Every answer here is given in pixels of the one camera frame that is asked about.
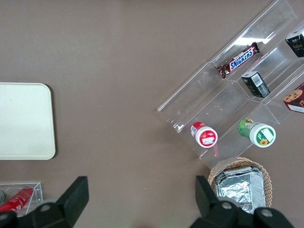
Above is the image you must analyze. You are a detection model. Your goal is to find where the black box gold print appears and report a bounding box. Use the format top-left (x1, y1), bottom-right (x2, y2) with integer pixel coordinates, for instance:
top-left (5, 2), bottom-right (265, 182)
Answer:
top-left (285, 30), bottom-right (304, 58)

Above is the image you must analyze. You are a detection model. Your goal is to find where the red lidded snack cup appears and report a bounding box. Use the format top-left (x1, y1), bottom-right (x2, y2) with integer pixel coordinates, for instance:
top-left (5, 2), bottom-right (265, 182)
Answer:
top-left (190, 122), bottom-right (219, 148)

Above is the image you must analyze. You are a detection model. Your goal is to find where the cream rectangular tray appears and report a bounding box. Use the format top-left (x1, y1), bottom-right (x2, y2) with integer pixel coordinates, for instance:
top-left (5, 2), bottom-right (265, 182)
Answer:
top-left (0, 82), bottom-right (56, 160)

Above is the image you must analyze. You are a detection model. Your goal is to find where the red cookie box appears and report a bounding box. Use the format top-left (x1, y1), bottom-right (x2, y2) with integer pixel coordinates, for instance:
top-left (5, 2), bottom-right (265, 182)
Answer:
top-left (282, 82), bottom-right (304, 114)

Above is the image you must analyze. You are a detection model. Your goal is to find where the green lidded snack cup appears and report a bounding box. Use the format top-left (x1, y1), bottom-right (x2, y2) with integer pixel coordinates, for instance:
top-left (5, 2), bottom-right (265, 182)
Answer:
top-left (237, 118), bottom-right (277, 148)

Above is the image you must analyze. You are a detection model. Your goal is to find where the brown Snickers bar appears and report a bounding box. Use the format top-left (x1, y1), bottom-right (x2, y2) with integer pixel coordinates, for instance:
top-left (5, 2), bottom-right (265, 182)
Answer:
top-left (216, 42), bottom-right (261, 80)

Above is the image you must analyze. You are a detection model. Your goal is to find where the aluminium foil container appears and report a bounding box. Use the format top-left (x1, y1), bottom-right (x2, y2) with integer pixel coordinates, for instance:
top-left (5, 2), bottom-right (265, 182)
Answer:
top-left (214, 166), bottom-right (267, 215)

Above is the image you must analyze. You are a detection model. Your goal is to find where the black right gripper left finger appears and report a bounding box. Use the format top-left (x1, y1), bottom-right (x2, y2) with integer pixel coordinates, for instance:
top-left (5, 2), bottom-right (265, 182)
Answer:
top-left (0, 175), bottom-right (90, 228)

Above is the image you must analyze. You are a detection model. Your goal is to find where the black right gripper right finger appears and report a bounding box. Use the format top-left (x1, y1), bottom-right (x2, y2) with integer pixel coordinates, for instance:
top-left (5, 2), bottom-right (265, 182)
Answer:
top-left (189, 175), bottom-right (296, 228)

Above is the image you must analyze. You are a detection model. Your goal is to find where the clear acrylic bottle rack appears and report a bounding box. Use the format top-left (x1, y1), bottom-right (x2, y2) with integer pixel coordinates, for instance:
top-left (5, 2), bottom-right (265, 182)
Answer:
top-left (0, 181), bottom-right (43, 217)

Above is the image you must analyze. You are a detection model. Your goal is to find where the clear acrylic stepped shelf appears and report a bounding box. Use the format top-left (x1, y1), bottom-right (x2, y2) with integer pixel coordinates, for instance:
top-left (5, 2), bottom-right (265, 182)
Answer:
top-left (156, 0), bottom-right (304, 170)

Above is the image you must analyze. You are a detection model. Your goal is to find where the small black barcode box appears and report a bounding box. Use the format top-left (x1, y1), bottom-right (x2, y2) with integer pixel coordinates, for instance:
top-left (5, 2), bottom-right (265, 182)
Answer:
top-left (241, 71), bottom-right (271, 98)

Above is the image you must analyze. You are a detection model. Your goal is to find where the small wicker basket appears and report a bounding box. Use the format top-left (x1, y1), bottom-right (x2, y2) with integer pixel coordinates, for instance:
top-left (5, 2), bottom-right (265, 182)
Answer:
top-left (208, 157), bottom-right (273, 210)

